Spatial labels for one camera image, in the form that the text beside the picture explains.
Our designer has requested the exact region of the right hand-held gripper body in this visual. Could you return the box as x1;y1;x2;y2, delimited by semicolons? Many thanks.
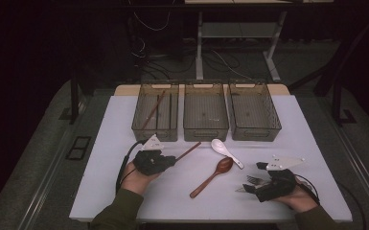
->
255;154;306;203

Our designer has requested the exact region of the black metal stand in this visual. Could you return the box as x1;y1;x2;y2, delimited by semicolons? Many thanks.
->
58;68;89;126
330;18;357;127

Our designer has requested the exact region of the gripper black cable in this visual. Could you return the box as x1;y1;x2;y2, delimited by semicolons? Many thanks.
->
294;173;321;205
115;139;149;195

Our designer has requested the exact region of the thin black floor cable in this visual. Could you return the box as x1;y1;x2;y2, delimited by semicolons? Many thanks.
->
336;181;367;230

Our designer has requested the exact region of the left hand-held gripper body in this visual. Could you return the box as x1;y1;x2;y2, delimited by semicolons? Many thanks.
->
133;133;167;176

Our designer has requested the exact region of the white board sheet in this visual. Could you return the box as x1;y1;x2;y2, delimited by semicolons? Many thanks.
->
69;94;354;223

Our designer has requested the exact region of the person's right hand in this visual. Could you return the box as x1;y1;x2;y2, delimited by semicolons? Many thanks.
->
272;180;319;214

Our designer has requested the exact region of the white metal desk frame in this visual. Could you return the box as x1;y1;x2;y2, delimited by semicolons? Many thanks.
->
195;11;288;83

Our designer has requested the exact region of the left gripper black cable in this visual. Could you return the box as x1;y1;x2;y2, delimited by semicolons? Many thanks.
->
115;139;149;195

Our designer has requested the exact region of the bundle of cables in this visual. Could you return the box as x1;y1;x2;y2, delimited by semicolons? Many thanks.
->
127;0;253;81

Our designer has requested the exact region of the person's left hand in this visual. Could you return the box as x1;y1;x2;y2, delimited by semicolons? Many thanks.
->
120;161;161;196

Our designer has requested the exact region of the brown wooden spoon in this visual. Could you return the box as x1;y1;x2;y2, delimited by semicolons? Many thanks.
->
189;156;234;199

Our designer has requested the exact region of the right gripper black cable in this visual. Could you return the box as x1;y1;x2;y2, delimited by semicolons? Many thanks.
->
294;173;321;205

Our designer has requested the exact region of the grey transparent storage bin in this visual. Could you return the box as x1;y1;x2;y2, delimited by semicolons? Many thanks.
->
131;83;180;143
228;81;283;142
183;82;230;143

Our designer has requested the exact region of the metal fork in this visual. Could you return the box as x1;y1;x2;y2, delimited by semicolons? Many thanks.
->
246;174;271;187

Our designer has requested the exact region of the white ceramic spoon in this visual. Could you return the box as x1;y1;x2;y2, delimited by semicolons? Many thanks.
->
210;138;245;170

